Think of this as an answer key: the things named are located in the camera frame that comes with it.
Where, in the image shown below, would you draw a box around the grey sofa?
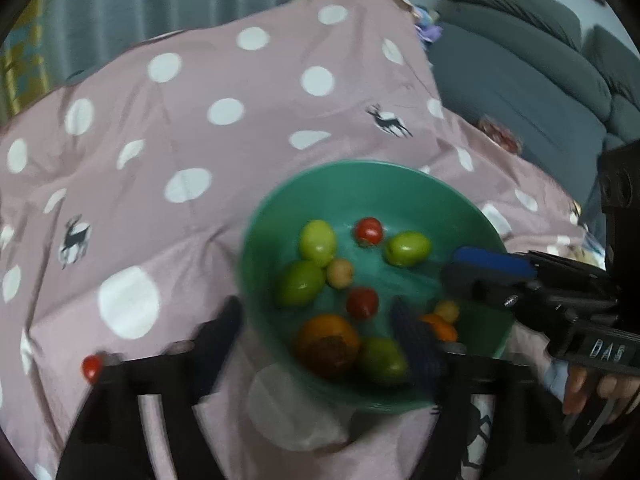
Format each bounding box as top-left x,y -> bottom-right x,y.
427,0 -> 640,242

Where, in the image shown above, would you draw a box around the small yellow fruit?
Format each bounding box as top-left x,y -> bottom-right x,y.
433,299 -> 461,324
326,258 -> 355,290

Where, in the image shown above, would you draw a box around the green plastic bowl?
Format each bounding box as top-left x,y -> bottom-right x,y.
238,159 -> 514,415

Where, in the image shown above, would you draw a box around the red cherry tomato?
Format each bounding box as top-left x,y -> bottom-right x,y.
346,287 -> 380,320
81,354 -> 105,385
354,217 -> 385,249

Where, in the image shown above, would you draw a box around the small orange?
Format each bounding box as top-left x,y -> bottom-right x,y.
418,313 -> 459,344

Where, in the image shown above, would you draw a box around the person's right hand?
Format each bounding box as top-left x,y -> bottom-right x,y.
562,365 -> 640,417

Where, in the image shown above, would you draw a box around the red snack packet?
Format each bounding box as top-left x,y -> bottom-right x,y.
477,115 -> 521,154

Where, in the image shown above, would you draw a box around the large orange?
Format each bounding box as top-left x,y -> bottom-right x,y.
295,313 -> 362,380

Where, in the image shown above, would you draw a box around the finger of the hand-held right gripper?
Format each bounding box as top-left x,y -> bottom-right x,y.
439,263 -> 539,314
453,246 -> 617,302

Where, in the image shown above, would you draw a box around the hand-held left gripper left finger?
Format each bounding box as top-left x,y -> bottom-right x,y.
55,297 -> 244,480

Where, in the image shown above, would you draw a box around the dark cloth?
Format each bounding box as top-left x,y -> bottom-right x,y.
565,412 -> 640,480

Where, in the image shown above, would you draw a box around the pink polka-dot blanket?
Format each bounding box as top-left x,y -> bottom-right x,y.
0,0 -> 608,480

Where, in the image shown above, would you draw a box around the yellow patterned curtain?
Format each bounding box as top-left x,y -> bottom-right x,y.
0,0 -> 52,122

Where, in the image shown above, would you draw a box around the green jujube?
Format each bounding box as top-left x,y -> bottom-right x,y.
298,218 -> 337,267
273,259 -> 326,308
383,230 -> 432,267
358,337 -> 409,386

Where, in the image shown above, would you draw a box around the purple cloth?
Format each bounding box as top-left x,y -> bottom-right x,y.
412,7 -> 444,44

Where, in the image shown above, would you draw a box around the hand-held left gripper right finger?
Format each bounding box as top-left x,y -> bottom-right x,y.
391,298 -> 586,480

